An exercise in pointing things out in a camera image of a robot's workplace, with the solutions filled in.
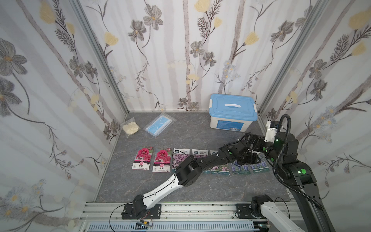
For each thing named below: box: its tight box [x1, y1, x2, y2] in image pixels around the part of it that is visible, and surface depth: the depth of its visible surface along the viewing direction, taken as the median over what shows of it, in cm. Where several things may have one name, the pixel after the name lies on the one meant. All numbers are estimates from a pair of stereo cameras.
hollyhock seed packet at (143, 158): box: [131, 145, 155, 171], surface depth 95 cm
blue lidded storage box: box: [208, 93, 258, 132], surface depth 103 cm
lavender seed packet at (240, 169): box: [231, 159, 251, 175], surface depth 90 cm
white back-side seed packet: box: [171, 148, 190, 171], surface depth 97 cm
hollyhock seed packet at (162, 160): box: [152, 147, 172, 173], surface depth 95 cm
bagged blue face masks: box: [143, 112, 177, 137], surface depth 113 cm
